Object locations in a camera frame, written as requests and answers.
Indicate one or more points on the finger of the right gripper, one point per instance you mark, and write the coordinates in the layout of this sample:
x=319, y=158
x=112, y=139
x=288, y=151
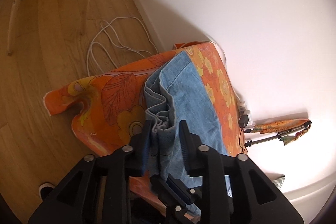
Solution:
x=174, y=193

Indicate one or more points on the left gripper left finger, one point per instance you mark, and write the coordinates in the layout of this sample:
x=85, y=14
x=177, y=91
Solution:
x=96, y=190

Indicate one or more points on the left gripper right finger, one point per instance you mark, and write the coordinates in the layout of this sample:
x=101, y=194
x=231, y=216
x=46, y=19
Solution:
x=234, y=189

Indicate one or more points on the light blue denim pants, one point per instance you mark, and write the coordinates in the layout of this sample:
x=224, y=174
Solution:
x=175, y=92

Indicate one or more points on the green striped white pillow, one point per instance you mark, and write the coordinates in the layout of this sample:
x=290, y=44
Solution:
x=279, y=181

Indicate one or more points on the black power adapter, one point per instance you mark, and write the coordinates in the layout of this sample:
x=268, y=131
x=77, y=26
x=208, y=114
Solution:
x=244, y=121

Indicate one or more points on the green patterned scarf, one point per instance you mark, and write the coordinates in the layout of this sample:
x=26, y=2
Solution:
x=290, y=138

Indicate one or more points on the orange patterned scarf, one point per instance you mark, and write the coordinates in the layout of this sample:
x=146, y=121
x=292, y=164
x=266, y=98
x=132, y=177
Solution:
x=279, y=126

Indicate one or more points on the white power strip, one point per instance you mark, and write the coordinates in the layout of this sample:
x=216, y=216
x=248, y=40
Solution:
x=242, y=107

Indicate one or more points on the orange floral bedspread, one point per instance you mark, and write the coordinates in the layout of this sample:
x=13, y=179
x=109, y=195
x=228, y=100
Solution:
x=114, y=103

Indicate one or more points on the silver camera tripod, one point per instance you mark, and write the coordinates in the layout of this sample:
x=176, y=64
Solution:
x=277, y=135

